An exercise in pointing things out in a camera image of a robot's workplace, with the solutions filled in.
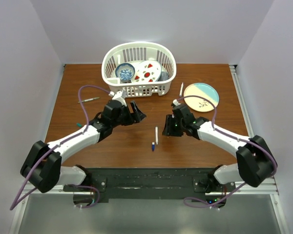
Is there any white pen with teal tip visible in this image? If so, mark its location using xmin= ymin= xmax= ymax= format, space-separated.
xmin=155 ymin=126 xmax=159 ymax=145

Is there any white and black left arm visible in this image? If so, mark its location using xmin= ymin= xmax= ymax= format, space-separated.
xmin=21 ymin=100 xmax=146 ymax=193

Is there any aluminium frame rail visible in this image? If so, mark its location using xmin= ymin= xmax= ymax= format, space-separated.
xmin=229 ymin=65 xmax=279 ymax=195

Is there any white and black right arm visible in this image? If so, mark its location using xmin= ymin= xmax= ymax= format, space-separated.
xmin=162 ymin=103 xmax=277 ymax=193

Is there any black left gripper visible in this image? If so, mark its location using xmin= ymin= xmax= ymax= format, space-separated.
xmin=111 ymin=100 xmax=145 ymax=128

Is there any white pen with blue end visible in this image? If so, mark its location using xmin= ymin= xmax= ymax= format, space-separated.
xmin=179 ymin=82 xmax=184 ymax=97

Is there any blue patterned bowl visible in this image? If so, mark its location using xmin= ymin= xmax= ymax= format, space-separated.
xmin=115 ymin=63 xmax=135 ymax=82

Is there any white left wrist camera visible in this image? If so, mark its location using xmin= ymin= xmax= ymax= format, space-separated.
xmin=108 ymin=90 xmax=127 ymax=106

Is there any watermelon pattern plate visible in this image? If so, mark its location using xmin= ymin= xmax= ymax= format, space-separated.
xmin=131 ymin=60 xmax=162 ymax=83

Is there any white plastic dish basket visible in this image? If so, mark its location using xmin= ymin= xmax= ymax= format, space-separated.
xmin=101 ymin=41 xmax=176 ymax=97

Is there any grey green pen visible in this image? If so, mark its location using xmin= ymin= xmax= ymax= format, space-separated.
xmin=78 ymin=97 xmax=100 ymax=103

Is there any grey cup in basket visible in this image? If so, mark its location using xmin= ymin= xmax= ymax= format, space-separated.
xmin=158 ymin=71 xmax=169 ymax=81

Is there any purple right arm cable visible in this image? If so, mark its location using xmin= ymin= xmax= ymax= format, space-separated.
xmin=173 ymin=96 xmax=279 ymax=209

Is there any cream and blue plate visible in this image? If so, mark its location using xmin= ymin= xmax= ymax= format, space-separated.
xmin=183 ymin=83 xmax=220 ymax=113

